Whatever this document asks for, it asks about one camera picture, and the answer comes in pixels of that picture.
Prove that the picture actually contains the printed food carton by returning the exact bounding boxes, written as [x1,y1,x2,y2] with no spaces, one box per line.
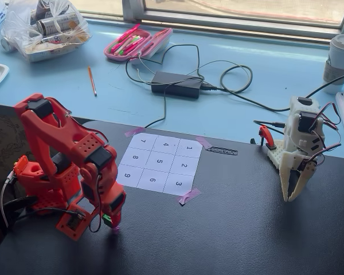
[22,36,83,64]

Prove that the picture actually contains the metal can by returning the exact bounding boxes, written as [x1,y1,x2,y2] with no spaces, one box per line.
[35,12,77,36]

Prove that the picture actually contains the grey window frame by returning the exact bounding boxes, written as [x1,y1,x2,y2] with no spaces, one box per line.
[121,0,344,40]

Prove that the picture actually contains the pink pencil case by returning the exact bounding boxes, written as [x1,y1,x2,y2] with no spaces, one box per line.
[103,23,174,65]

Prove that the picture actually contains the thin white cable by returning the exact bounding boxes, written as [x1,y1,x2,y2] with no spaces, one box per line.
[135,55,153,86]

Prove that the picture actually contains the pink pen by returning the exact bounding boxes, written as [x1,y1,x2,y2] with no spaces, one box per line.
[110,23,142,54]

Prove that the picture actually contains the red clamp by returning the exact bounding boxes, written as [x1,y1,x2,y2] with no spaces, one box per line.
[259,124,277,151]

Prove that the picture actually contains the red wrist camera mount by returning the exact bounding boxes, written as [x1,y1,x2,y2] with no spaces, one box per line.
[55,202,90,242]

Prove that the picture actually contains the black power adapter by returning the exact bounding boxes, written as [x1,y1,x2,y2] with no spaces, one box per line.
[151,70,204,100]

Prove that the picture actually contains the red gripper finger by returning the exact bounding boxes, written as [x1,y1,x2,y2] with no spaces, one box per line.
[110,211,123,230]

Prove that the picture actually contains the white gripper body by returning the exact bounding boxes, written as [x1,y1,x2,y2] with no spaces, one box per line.
[279,148,319,179]

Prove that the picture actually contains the white paper cup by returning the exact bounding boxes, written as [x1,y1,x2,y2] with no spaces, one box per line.
[322,34,344,96]

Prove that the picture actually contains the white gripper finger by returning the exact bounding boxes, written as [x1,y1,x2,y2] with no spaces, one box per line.
[280,168,298,203]

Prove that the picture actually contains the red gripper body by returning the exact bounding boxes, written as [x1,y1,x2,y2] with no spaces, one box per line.
[80,166,127,218]

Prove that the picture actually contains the orange pencil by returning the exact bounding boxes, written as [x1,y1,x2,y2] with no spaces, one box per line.
[87,66,98,97]

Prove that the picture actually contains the black label sticker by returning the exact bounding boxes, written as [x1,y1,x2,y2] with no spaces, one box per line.
[205,146,239,156]

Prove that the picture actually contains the clear plastic bag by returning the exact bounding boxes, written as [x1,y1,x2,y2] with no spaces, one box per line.
[0,0,92,64]

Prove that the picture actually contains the brown floral fabric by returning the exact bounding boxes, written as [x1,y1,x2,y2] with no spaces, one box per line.
[0,112,61,207]

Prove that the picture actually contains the pink tape piece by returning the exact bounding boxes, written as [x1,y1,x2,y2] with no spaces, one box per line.
[175,187,203,206]
[124,127,146,138]
[195,135,213,150]

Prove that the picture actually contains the black mains cable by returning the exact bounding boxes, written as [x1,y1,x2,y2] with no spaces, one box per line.
[201,60,344,112]

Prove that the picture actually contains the red black servo wires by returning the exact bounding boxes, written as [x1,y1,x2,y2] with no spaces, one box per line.
[308,102,343,167]

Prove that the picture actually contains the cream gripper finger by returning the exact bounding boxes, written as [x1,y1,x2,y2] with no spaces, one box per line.
[287,162,318,202]

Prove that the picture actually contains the black usb cable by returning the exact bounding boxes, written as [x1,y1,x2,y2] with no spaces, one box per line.
[253,120,287,129]

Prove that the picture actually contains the grey usb cable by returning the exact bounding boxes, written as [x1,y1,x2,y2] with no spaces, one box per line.
[0,171,17,229]

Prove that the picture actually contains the black camera cable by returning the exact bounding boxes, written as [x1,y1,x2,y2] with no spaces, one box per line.
[2,171,103,233]

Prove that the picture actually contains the numbered grid paper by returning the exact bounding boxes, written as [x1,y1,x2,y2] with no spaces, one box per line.
[115,132,203,197]

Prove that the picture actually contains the black adapter output cable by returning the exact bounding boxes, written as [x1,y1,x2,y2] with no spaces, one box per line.
[125,44,205,129]

